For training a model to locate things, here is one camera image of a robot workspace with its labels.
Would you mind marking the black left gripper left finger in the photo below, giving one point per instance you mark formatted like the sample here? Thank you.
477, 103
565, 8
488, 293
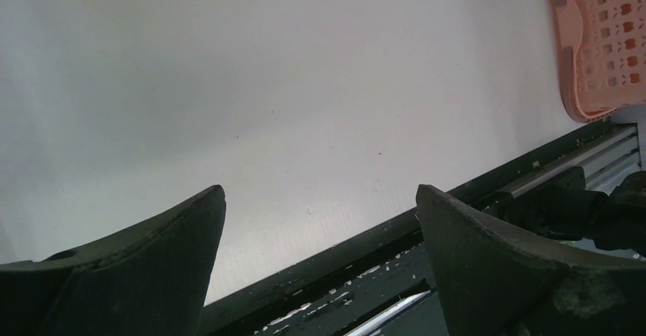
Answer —
147, 279

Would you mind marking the pink perforated plastic basket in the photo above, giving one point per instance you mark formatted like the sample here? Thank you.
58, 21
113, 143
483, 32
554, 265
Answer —
601, 55

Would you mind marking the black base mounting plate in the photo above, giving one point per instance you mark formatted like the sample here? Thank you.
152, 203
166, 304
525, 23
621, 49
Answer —
380, 281

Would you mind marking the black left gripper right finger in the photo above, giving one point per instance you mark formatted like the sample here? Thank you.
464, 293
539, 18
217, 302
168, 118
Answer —
494, 278

